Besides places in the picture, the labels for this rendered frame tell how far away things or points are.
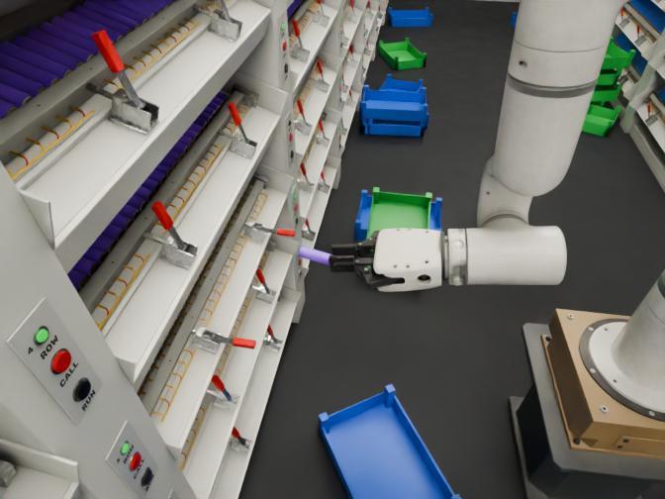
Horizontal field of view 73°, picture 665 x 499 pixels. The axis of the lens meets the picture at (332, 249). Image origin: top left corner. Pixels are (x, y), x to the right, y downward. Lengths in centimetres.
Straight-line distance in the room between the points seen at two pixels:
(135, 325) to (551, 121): 51
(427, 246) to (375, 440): 64
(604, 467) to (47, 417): 86
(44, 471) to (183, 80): 43
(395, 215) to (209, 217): 102
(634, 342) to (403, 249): 44
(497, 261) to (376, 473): 67
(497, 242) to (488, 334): 79
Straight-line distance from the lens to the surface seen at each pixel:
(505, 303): 153
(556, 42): 52
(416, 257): 67
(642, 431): 95
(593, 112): 277
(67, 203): 43
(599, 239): 191
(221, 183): 74
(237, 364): 97
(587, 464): 99
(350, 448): 119
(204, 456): 89
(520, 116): 55
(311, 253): 71
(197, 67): 64
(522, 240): 68
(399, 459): 119
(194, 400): 73
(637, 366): 95
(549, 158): 57
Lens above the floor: 110
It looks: 43 degrees down
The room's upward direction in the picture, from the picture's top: straight up
